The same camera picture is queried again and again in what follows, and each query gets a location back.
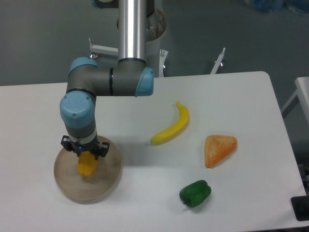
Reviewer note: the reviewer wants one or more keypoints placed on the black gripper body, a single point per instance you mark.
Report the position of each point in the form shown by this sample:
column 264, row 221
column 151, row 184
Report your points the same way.
column 71, row 146

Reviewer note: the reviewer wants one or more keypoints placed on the yellow toy bell pepper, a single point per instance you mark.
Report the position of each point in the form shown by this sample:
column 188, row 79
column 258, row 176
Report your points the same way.
column 87, row 164

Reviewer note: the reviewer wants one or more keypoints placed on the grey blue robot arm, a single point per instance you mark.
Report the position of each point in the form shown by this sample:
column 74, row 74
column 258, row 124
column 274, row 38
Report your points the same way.
column 86, row 81

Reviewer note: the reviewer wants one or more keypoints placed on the beige round plate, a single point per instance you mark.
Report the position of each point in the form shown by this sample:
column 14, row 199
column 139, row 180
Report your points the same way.
column 95, row 188

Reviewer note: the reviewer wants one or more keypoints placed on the green toy bell pepper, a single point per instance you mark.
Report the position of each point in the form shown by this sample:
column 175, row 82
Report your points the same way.
column 195, row 194

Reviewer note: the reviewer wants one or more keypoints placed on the yellow toy banana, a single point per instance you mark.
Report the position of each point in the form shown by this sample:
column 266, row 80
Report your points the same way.
column 175, row 129

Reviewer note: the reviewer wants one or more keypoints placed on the orange triangular toy sandwich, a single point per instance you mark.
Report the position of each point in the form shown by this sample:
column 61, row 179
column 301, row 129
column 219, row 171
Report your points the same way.
column 217, row 148

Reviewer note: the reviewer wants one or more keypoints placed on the black device at table edge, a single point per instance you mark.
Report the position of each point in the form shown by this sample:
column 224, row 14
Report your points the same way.
column 300, row 206

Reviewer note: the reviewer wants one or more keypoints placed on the blue bag in background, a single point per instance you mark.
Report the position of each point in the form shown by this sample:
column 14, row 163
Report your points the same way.
column 267, row 6

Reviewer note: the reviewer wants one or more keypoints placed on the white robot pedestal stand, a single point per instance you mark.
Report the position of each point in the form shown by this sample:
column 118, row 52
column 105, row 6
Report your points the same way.
column 156, row 55

